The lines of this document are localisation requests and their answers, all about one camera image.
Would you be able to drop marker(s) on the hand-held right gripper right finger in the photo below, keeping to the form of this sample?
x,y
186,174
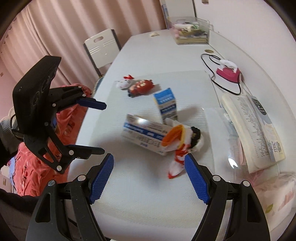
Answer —
x,y
196,178

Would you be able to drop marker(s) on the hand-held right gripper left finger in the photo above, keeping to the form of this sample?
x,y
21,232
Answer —
x,y
101,178

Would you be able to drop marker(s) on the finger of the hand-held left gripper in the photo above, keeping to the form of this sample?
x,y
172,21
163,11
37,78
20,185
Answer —
x,y
92,103
78,150

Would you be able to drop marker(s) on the white plush toy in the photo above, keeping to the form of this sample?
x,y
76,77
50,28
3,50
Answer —
x,y
123,83

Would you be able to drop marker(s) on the doll with orange white cloth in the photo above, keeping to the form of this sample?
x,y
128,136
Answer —
x,y
182,141

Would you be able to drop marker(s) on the red plush toy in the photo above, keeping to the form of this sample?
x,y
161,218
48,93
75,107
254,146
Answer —
x,y
141,88

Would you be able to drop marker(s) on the long blue white box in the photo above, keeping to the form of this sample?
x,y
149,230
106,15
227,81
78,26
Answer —
x,y
143,133

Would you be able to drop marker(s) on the small blue white carton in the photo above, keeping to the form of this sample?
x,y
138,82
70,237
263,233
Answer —
x,y
166,104

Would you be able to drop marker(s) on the person's left forearm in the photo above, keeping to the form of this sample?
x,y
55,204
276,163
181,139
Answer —
x,y
7,143

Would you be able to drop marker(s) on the white textured mat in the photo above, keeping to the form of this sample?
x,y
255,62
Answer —
x,y
138,185

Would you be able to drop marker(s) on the red printed blanket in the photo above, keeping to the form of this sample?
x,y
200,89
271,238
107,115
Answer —
x,y
30,176

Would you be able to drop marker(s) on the white chair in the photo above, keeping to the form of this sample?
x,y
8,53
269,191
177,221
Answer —
x,y
101,48

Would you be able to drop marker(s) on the pink curtain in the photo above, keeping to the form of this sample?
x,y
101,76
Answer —
x,y
57,27

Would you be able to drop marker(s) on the thick open book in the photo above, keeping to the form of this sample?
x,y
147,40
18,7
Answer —
x,y
252,134

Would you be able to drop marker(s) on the pink tissue packet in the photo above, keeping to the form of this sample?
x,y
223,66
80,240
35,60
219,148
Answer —
x,y
272,192

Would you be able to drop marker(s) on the person's dark clothing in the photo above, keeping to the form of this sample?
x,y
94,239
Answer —
x,y
16,213

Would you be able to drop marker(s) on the small cream object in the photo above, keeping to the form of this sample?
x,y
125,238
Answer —
x,y
154,34

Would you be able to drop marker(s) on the pink toy iron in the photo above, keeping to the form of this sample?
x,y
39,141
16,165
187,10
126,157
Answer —
x,y
229,74

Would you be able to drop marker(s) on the tan book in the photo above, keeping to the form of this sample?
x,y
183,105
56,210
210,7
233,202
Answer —
x,y
192,40

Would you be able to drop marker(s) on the white panel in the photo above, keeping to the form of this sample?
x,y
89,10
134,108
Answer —
x,y
178,9

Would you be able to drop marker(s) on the round desk grommet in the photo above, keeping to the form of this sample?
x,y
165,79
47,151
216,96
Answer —
x,y
209,51

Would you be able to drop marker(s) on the clear plastic box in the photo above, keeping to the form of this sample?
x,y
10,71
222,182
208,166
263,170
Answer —
x,y
201,23

